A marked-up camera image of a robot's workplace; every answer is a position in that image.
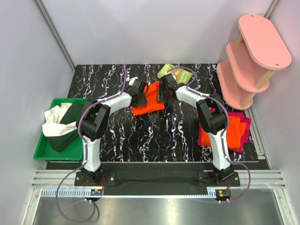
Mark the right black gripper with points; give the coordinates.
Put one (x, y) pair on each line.
(161, 89)

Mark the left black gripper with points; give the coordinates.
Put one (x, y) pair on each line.
(143, 101)

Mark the orange t shirt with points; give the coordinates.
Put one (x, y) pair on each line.
(151, 93)
(234, 133)

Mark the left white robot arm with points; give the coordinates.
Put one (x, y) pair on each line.
(92, 122)

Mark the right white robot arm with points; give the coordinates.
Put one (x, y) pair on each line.
(212, 115)

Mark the green paperback book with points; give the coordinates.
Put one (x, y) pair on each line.
(180, 75)

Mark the folded orange t shirt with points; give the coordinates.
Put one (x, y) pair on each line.
(234, 133)

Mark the white t shirt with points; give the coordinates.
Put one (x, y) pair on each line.
(59, 120)

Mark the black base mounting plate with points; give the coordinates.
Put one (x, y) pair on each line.
(135, 183)

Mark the dark green t shirt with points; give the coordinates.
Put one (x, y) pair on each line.
(61, 142)

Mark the pink three-tier shelf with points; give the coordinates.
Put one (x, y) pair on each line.
(252, 60)

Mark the green plastic bin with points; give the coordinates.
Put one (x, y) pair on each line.
(73, 152)

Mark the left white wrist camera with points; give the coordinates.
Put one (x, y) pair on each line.
(130, 81)

